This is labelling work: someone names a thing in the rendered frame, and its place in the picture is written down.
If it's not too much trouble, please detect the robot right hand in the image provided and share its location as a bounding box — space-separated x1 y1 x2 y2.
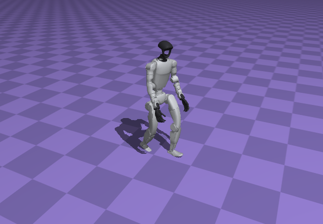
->
153 103 166 123

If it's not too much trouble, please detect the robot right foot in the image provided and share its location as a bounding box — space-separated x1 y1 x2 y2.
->
140 142 151 152

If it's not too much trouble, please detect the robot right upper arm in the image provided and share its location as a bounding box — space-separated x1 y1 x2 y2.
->
145 62 156 90

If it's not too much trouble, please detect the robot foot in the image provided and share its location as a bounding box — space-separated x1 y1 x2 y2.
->
168 150 183 156
140 142 151 152

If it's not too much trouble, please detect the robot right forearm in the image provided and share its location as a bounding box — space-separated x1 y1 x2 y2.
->
147 84 158 108

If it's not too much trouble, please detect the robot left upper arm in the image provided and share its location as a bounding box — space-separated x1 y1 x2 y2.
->
170 59 178 83

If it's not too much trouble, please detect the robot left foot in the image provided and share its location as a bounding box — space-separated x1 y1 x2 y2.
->
168 150 183 156

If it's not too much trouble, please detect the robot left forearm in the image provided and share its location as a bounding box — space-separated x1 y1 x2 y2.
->
173 79 182 99

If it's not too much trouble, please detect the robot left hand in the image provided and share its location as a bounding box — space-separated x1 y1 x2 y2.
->
180 94 189 112

